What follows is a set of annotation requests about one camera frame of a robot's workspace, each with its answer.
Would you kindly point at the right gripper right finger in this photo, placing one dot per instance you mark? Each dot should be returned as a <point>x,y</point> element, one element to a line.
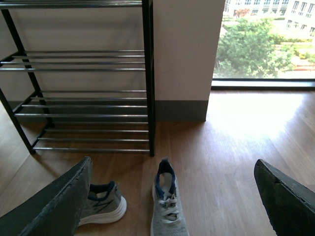
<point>290,206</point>

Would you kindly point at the black metal shoe rack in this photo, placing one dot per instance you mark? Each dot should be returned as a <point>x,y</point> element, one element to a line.
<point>78,75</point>

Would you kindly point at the grey sneaker navy collar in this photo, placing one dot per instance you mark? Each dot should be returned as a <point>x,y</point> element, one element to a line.
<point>105,204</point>

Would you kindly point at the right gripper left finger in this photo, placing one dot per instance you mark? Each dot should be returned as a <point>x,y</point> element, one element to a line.
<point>55,210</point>

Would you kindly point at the grey sneaker with laces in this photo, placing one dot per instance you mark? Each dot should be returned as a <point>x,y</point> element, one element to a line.
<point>168,217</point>

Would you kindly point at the black window frame right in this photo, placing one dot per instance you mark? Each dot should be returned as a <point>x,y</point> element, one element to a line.
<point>263,84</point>

